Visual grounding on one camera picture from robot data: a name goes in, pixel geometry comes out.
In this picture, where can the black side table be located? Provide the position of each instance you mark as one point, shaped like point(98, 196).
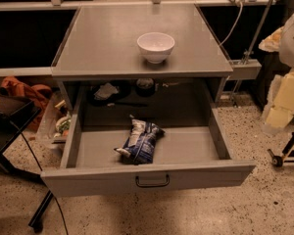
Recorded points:
point(11, 126)

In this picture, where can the black round container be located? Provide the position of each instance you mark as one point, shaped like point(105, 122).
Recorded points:
point(145, 87)

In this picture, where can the grey open drawer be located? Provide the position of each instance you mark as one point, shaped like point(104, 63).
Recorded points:
point(171, 140)

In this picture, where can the grey cabinet counter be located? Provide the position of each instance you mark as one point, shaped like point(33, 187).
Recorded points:
point(141, 60)

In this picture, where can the grey side shelf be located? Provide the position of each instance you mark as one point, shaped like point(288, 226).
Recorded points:
point(246, 71)

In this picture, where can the clear plastic bin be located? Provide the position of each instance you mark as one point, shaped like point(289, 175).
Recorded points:
point(54, 126)

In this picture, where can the orange cloth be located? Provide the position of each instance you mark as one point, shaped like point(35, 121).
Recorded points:
point(39, 94)

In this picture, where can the white ceramic bowl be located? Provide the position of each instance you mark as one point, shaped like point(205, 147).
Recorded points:
point(155, 47)

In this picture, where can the crumpled white paper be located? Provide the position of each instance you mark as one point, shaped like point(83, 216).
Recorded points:
point(105, 91)

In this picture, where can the blue chip bag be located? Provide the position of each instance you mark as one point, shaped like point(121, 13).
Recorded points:
point(140, 145)

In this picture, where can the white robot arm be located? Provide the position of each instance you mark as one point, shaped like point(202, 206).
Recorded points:
point(279, 110)

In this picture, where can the metal pole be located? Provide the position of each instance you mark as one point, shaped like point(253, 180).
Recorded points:
point(249, 51)

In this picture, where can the black drawer handle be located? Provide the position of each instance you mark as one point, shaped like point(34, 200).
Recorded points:
point(149, 182)

